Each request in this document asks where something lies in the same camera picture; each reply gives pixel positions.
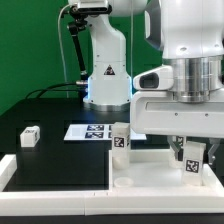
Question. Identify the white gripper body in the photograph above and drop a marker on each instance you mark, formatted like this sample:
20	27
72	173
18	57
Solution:
155	112

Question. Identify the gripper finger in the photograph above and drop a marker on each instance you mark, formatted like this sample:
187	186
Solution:
213	150
176	144

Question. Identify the white square table top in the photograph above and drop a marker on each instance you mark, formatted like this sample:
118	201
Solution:
149	171

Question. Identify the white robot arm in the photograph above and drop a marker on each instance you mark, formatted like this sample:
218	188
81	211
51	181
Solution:
182	97

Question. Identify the white U-shaped fence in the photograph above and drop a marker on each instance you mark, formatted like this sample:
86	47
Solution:
97	202

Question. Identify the marker plate with tags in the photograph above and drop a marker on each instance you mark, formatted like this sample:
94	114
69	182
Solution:
88	132

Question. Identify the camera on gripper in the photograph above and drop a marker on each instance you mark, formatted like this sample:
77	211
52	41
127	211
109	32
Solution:
157	79

